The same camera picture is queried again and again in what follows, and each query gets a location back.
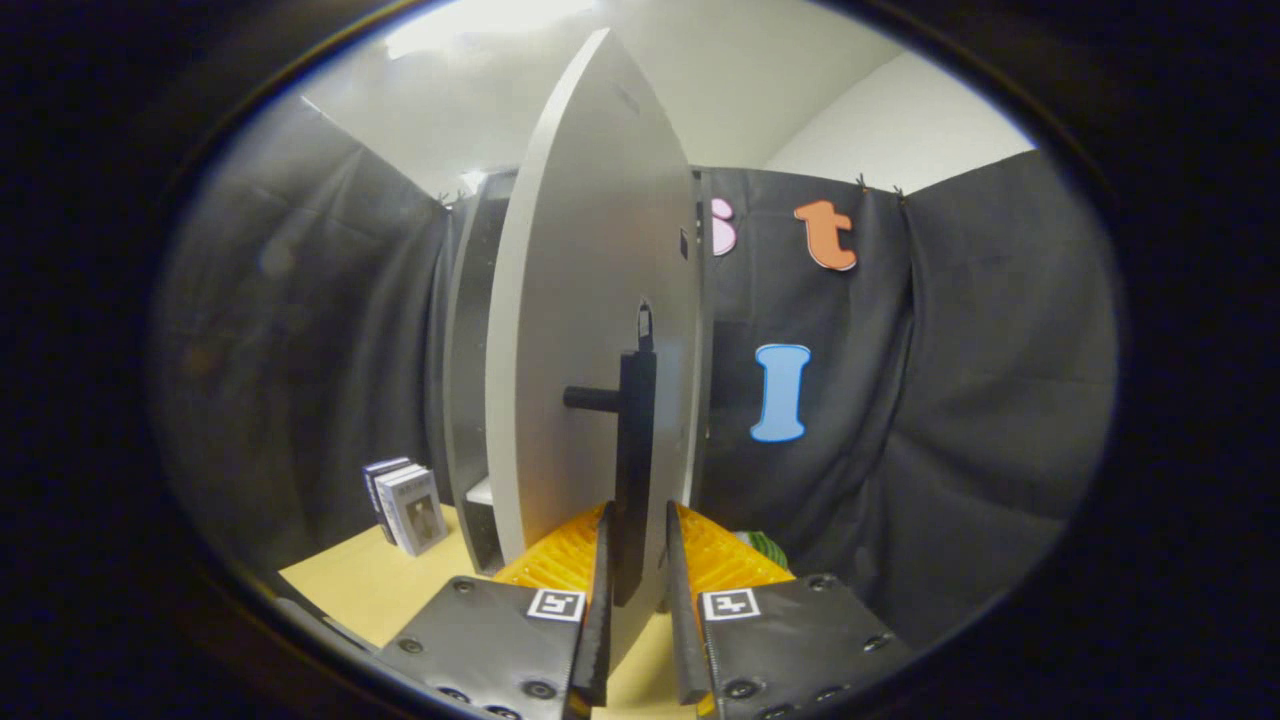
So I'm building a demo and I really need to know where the white shoe cabinet door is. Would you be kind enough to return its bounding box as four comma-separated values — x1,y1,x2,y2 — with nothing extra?
485,28,707,673

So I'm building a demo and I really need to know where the dark grey shoe cabinet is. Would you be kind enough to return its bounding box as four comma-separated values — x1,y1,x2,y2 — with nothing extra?
438,168,717,577

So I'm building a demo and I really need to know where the black backdrop cloth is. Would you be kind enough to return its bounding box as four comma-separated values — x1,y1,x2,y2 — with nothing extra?
150,95,1117,651

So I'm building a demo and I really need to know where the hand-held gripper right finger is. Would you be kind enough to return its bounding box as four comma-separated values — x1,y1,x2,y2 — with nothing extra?
664,500,914,720

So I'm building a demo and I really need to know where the white printed box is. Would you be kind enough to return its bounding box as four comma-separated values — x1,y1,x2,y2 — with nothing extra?
383,465,450,558
362,457,413,546

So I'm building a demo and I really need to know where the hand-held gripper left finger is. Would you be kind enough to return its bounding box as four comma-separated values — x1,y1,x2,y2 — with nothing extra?
375,502,614,720

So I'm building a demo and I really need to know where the green striped object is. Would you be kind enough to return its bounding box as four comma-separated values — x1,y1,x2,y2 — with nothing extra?
735,530,791,572

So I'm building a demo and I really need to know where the black door handle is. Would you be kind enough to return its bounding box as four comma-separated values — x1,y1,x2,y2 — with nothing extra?
563,300,659,608

